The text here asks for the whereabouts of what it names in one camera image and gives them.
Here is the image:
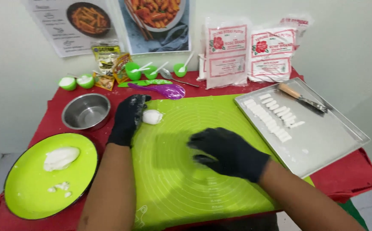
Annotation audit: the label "red tablecloth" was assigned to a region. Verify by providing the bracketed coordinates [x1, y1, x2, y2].
[0, 69, 372, 231]

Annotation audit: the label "person's right hand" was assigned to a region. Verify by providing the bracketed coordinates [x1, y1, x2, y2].
[187, 127, 271, 184]

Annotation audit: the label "purple plastic spatula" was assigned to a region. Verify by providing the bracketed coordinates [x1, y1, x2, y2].
[127, 82, 186, 100]

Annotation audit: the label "rectangular metal baking tray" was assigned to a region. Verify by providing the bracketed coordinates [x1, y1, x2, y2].
[234, 77, 371, 179]

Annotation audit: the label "food photo poster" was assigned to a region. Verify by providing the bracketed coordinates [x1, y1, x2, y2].
[118, 0, 192, 55]

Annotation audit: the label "green cloth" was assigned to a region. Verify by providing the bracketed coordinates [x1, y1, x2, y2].
[338, 198, 370, 231]

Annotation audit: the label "metal spoon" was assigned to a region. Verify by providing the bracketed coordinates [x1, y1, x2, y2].
[160, 68, 200, 88]

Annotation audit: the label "large white dough lump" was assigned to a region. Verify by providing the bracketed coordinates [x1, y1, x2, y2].
[43, 147, 81, 172]

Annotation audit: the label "small green cup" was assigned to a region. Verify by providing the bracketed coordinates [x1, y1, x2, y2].
[143, 65, 159, 80]
[58, 76, 77, 91]
[125, 62, 142, 81]
[76, 74, 95, 90]
[173, 63, 188, 78]

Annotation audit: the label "white plastic spoon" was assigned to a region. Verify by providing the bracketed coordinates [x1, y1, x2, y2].
[131, 62, 153, 73]
[150, 61, 169, 76]
[178, 51, 194, 73]

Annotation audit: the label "wooden handled knife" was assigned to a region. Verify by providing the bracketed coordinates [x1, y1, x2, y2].
[277, 82, 329, 114]

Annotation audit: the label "stainless steel bowl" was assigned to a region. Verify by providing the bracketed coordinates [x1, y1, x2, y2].
[62, 93, 111, 131]

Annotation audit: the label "rows of cut dough pieces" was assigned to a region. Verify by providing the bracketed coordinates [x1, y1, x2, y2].
[243, 93, 306, 144]

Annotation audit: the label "person's left hand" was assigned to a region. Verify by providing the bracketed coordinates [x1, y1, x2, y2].
[107, 94, 152, 148]

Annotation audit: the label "recipe poster with text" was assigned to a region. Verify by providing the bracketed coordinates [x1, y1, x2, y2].
[22, 0, 120, 58]

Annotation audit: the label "green silicone baking mat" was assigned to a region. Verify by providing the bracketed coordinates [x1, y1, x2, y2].
[131, 94, 315, 231]

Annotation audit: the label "yellow green seasoning sachet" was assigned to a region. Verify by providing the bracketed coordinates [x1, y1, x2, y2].
[91, 43, 122, 76]

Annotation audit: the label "round green plate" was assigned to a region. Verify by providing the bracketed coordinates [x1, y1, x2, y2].
[4, 132, 99, 221]

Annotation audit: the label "large white flour packet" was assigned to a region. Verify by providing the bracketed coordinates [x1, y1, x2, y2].
[279, 15, 311, 51]
[248, 27, 297, 83]
[196, 53, 207, 81]
[204, 17, 250, 90]

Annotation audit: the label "green plastic knife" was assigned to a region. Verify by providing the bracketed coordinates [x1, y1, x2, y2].
[118, 79, 173, 88]

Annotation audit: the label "yellow brown seasoning sachet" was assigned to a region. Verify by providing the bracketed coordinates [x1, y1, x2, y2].
[93, 72, 115, 91]

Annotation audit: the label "orange seasoning sachet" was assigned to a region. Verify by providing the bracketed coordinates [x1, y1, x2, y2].
[113, 53, 132, 84]

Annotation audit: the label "white dough ball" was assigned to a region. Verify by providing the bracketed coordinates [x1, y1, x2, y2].
[142, 109, 163, 125]

